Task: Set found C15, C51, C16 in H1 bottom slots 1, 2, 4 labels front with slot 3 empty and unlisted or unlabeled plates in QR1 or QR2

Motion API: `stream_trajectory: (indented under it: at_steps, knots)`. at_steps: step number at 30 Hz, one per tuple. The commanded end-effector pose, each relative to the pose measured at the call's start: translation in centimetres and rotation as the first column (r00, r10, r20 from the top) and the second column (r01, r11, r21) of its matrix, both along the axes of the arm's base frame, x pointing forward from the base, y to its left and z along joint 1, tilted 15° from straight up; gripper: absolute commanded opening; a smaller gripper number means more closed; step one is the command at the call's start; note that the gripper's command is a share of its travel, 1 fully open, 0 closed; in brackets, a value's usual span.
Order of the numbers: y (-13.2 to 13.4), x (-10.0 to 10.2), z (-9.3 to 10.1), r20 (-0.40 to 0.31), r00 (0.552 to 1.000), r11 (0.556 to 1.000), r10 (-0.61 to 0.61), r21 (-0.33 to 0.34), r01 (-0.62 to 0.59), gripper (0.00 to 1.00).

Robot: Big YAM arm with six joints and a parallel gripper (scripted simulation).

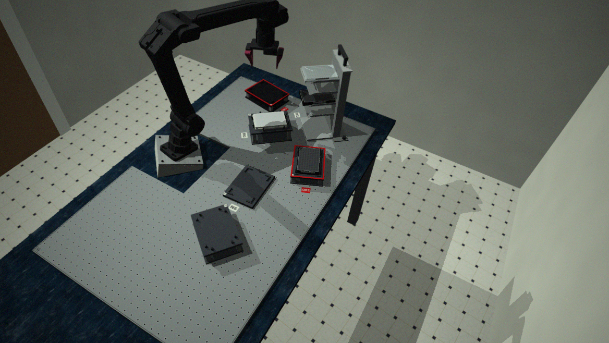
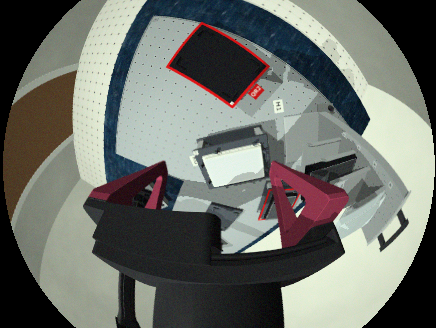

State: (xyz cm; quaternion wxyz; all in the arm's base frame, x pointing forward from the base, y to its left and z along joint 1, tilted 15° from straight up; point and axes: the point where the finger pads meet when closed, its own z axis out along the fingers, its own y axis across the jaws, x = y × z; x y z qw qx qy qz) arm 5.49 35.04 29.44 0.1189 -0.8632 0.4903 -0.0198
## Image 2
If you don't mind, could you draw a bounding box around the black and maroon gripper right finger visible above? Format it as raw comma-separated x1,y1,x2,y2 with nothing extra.
269,161,349,248

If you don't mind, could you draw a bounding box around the grey shelf rack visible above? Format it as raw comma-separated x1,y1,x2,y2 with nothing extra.
283,112,409,244

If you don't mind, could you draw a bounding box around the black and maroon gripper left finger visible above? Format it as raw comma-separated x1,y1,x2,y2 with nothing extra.
88,161,168,210

